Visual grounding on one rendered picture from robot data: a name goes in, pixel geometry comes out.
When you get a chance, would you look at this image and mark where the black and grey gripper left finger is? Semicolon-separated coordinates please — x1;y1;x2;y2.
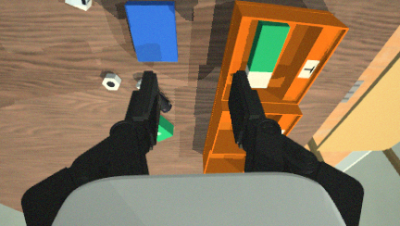
21;70;161;226

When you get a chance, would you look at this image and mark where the white pencil sharpener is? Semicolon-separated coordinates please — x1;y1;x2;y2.
66;0;92;10

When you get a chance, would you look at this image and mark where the orange open-top bin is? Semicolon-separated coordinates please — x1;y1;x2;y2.
203;0;349;173

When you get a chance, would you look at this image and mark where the white hex nut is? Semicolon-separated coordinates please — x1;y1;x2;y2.
102;73;121;90

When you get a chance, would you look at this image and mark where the black aa battery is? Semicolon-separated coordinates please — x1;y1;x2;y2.
136;79;172;113

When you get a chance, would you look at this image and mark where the blue rectangular block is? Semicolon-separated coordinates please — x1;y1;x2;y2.
125;1;178;62

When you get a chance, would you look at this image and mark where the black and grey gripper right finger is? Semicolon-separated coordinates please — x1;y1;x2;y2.
228;70;364;226

